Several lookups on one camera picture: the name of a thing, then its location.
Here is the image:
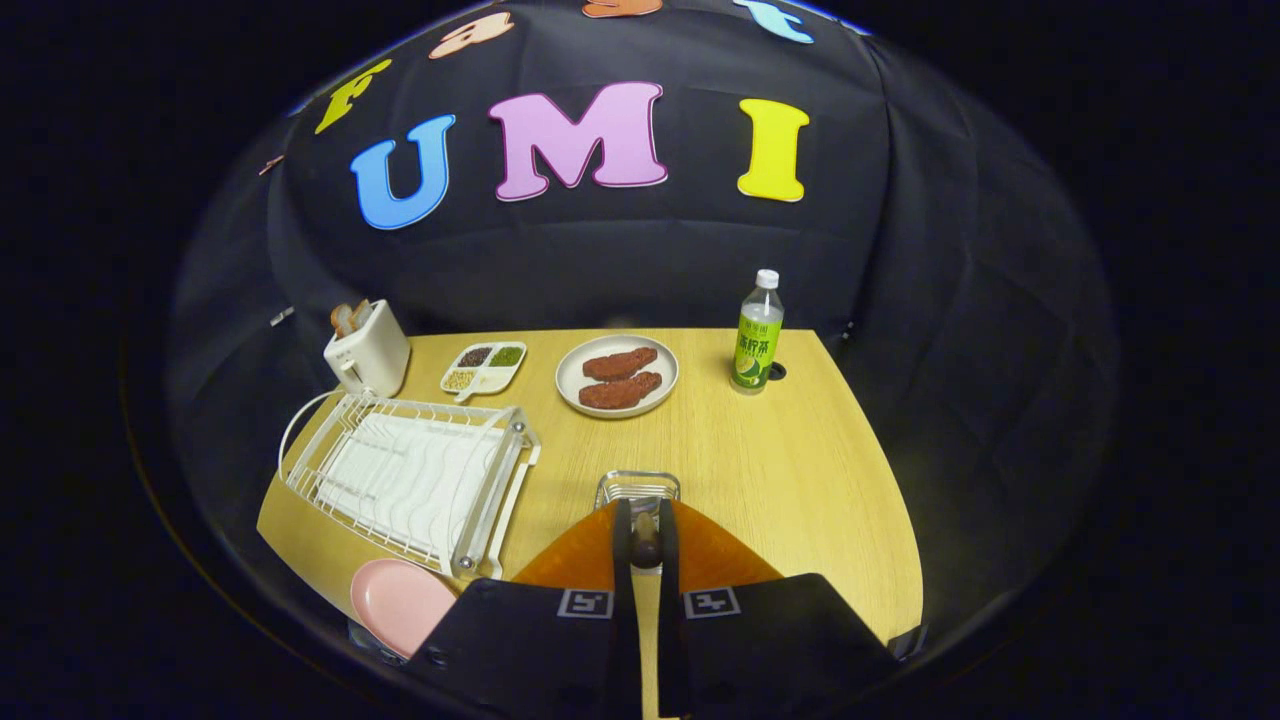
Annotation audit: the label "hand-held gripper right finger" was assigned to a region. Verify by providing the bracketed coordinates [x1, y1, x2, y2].
[657, 498, 901, 719]

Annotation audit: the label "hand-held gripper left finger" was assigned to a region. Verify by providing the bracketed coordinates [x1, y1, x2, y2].
[405, 497, 641, 719]

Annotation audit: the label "wooden-handled metal spoon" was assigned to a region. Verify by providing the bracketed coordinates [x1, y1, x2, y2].
[630, 510, 664, 571]

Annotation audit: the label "metal wire basket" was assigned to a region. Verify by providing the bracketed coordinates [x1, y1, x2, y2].
[594, 470, 682, 513]

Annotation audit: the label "pink plate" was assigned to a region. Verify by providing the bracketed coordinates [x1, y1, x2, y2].
[350, 558, 459, 661]

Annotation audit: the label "white wire dish rack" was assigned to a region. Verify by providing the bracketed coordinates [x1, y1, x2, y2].
[278, 388, 542, 581]

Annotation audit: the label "white plate with meat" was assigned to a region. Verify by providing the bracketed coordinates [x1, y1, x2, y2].
[555, 334, 680, 419]

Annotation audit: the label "white divided bean dish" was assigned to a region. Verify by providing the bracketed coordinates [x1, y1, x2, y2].
[440, 341, 528, 404]

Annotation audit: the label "brown meat patty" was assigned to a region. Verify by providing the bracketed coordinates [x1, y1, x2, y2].
[582, 347, 659, 382]
[578, 371, 663, 411]

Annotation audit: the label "green tea bottle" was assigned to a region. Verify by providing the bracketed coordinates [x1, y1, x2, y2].
[730, 268, 786, 395]

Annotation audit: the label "black backdrop cloth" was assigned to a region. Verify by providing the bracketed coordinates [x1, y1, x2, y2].
[165, 0, 1121, 641]

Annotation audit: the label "white toaster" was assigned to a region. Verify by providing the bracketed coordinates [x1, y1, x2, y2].
[323, 299, 412, 399]

